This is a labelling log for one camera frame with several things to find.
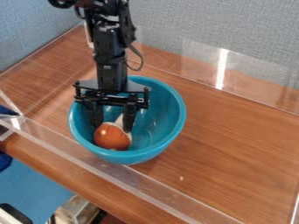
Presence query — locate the grey metal object below table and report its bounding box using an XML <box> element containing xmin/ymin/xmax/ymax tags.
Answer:
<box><xmin>46</xmin><ymin>195</ymin><xmax>98</xmax><ymax>224</ymax></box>

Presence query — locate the clear acrylic left bracket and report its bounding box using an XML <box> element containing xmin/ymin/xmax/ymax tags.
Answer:
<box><xmin>0</xmin><ymin>90</ymin><xmax>23</xmax><ymax>142</ymax></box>

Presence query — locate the dark blue object at left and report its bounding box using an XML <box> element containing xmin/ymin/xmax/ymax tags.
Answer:
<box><xmin>0</xmin><ymin>104</ymin><xmax>18</xmax><ymax>172</ymax></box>

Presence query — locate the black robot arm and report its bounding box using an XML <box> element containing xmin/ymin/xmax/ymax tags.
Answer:
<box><xmin>47</xmin><ymin>0</ymin><xmax>150</xmax><ymax>132</ymax></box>

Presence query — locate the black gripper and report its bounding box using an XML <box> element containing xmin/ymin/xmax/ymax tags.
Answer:
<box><xmin>73</xmin><ymin>56</ymin><xmax>150</xmax><ymax>133</ymax></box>

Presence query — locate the blue plastic bowl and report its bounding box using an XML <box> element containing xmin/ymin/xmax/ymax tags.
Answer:
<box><xmin>67</xmin><ymin>75</ymin><xmax>186</xmax><ymax>165</ymax></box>

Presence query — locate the clear acrylic corner bracket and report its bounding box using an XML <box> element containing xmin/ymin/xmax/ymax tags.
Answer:
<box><xmin>82</xmin><ymin>21</ymin><xmax>94</xmax><ymax>49</ymax></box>

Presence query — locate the brown and white toy mushroom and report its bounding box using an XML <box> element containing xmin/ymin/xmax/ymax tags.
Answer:
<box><xmin>93</xmin><ymin>115</ymin><xmax>132</xmax><ymax>151</ymax></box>

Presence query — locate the clear acrylic front barrier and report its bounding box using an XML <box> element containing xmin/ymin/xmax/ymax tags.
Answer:
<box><xmin>0</xmin><ymin>117</ymin><xmax>242</xmax><ymax>224</ymax></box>

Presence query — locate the clear acrylic back barrier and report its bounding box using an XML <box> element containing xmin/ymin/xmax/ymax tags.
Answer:
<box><xmin>137</xmin><ymin>30</ymin><xmax>299</xmax><ymax>116</ymax></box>

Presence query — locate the black and white object corner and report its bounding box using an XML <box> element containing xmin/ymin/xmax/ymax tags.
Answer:
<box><xmin>0</xmin><ymin>203</ymin><xmax>33</xmax><ymax>224</ymax></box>

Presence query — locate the clear acrylic barrier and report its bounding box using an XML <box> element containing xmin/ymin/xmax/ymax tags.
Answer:
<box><xmin>137</xmin><ymin>30</ymin><xmax>299</xmax><ymax>116</ymax></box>
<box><xmin>0</xmin><ymin>117</ymin><xmax>242</xmax><ymax>224</ymax></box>

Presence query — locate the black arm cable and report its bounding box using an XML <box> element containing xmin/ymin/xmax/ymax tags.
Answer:
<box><xmin>122</xmin><ymin>43</ymin><xmax>145</xmax><ymax>72</ymax></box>

